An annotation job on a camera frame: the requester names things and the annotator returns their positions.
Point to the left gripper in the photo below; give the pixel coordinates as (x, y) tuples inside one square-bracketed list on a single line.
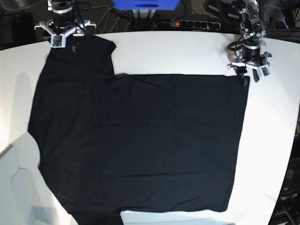
[(261, 62)]

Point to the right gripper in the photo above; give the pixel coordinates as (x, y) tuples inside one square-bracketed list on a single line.
[(75, 29)]

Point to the black T-shirt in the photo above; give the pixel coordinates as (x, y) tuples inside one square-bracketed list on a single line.
[(153, 143)]

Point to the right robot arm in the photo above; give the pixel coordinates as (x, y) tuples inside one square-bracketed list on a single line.
[(66, 10)]

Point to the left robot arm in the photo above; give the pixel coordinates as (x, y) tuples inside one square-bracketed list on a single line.
[(246, 48)]

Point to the blue box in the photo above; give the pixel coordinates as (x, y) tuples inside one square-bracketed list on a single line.
[(146, 4)]

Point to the black power strip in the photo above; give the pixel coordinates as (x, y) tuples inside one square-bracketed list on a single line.
[(188, 25)]

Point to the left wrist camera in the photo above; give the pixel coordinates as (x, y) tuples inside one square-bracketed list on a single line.
[(264, 71)]

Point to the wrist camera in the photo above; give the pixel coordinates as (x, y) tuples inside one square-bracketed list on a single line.
[(56, 41), (264, 71)]

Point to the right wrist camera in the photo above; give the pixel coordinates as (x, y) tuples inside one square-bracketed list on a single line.
[(56, 41)]

